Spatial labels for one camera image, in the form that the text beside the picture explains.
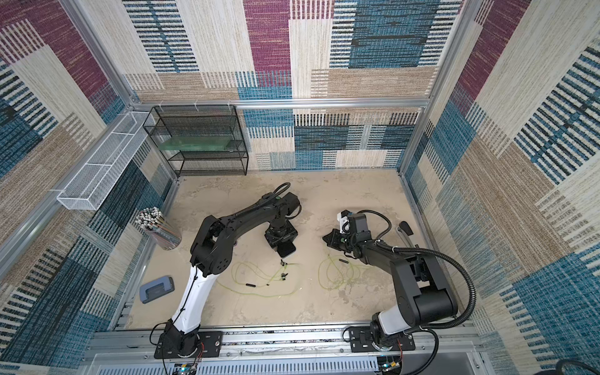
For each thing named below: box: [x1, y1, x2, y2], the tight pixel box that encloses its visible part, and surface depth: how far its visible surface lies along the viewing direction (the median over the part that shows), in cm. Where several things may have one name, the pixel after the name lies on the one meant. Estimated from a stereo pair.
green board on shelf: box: [158, 135, 234, 150], surface depth 104 cm
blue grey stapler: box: [139, 275, 175, 304], surface depth 85 cm
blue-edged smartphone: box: [276, 239, 297, 258], surface depth 91 cm
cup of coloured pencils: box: [135, 206, 183, 251], surface depth 85 cm
